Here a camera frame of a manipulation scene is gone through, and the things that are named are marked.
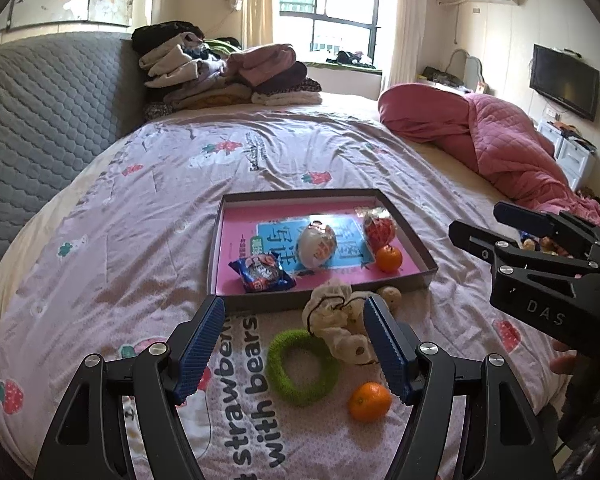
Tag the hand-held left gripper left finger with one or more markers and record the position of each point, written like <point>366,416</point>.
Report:
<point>200,350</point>

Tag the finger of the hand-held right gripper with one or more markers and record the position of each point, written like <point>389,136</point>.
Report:
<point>475,241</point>
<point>520,216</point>

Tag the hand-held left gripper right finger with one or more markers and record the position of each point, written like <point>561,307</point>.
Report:
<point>387,355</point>

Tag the small orange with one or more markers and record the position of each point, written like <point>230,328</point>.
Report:
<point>370,402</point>

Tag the walnut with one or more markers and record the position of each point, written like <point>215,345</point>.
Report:
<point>389,297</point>

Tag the cream black-trimmed scrunchie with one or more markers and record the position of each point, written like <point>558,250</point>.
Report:
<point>330,310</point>

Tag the grey cardboard box tray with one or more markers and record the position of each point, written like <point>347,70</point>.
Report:
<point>260,302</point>

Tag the orange with stem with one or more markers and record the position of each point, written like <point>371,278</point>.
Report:
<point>390,259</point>

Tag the red snack packet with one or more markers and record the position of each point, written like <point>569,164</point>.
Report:
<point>380,230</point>

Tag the blue snack packet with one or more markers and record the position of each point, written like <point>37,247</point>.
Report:
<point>262,272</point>

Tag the white snack packet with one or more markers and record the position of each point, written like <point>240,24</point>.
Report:
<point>315,247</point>

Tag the person's right hand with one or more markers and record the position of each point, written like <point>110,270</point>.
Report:
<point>562,360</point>

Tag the small blue toy figure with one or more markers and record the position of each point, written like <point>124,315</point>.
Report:
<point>529,244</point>

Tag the pink quilt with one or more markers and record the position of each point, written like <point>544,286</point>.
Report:
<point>505,150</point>

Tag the white drawer cabinet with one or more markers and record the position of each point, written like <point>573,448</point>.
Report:
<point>575,160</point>

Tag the pink and blue book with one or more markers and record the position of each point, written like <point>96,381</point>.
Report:
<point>235,230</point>

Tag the pink pillow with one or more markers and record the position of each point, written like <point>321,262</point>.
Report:
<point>415,115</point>

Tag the black television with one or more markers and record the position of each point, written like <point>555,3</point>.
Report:
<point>562,80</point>

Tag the white arched mirror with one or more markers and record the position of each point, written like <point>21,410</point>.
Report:
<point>472,67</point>

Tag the strawberry print bed sheet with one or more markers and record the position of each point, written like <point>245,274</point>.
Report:
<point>130,210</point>

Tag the dark patterned bag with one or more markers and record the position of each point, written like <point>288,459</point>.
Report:
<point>440,76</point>

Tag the dark clothes heap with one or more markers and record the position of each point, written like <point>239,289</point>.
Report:
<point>352,57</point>

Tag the cream curtain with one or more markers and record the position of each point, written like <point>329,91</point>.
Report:
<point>405,25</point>
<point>260,0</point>

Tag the green window seat mat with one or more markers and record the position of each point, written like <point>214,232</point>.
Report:
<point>320,67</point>

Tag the pile of folded clothes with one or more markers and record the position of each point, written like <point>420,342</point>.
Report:
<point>260,70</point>

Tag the window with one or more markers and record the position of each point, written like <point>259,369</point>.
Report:
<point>340,0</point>

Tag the grey quilted headboard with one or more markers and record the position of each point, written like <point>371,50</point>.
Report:
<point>40,110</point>

